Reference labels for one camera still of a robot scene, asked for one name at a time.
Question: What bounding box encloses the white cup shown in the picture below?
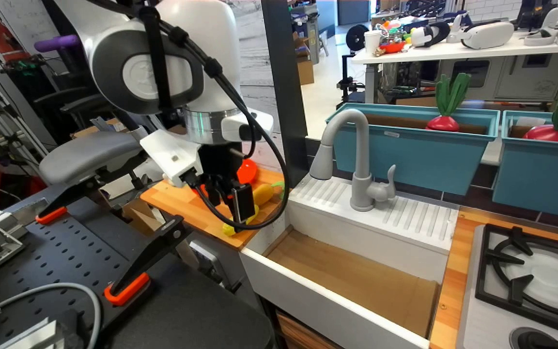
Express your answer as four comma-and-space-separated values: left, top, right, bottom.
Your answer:
362, 28, 383, 58

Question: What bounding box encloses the grey cable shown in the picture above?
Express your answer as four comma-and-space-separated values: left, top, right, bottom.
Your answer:
0, 281, 104, 349

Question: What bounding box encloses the black orange bar clamp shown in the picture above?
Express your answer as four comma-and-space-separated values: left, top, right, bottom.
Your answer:
35, 180, 101, 226
102, 215, 194, 308

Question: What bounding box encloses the white toy sink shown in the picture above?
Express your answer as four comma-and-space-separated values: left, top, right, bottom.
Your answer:
238, 172, 461, 349

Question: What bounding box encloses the colourful toy pile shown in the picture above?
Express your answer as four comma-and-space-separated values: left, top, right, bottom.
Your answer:
378, 17, 418, 56

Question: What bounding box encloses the grey toy stove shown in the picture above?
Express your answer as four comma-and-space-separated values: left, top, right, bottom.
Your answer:
457, 220, 558, 349

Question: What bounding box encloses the grey padded office chair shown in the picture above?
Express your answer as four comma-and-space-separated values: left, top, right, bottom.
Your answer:
37, 127, 147, 189

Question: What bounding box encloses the white long table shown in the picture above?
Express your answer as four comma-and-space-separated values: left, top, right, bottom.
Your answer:
349, 30, 558, 104

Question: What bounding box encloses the yellow oblong toy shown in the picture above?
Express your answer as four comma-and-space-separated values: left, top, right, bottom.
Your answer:
221, 213, 263, 238

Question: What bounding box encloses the grey toy faucet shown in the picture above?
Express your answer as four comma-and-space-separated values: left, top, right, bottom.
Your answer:
308, 106, 399, 213

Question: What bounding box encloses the yellow banana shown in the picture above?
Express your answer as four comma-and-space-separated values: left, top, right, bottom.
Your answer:
252, 180, 287, 209

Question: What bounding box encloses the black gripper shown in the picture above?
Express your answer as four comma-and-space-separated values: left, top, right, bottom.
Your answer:
194, 141, 257, 226

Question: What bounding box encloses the grey wood-look back panel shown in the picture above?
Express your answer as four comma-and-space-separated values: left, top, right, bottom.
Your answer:
259, 0, 310, 170

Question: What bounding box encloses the white vr headset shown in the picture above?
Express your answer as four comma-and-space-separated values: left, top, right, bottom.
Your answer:
459, 19, 517, 52

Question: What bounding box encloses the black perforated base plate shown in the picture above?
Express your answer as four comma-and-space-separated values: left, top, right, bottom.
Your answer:
0, 195, 275, 349

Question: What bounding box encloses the purple handle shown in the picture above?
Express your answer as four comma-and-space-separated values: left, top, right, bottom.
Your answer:
33, 32, 81, 54

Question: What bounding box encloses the teal planter box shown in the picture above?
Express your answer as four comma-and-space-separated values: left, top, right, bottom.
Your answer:
327, 102, 502, 197
490, 108, 558, 222

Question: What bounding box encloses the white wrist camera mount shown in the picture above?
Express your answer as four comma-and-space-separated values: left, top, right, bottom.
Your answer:
139, 125, 205, 189

